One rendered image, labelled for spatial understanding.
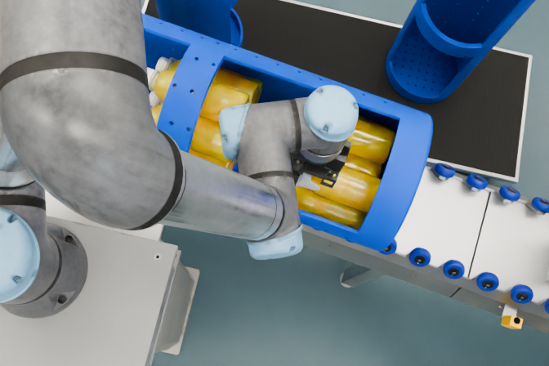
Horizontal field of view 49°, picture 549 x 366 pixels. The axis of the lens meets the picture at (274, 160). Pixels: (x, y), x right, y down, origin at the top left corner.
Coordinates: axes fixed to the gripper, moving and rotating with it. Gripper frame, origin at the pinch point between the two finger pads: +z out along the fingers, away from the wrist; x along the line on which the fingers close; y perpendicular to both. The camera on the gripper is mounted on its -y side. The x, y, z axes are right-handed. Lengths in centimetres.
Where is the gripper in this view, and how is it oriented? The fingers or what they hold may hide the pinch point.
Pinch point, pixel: (295, 168)
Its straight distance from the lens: 116.4
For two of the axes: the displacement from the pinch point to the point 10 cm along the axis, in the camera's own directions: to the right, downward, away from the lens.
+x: 3.3, -9.0, 2.7
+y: 9.4, 3.4, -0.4
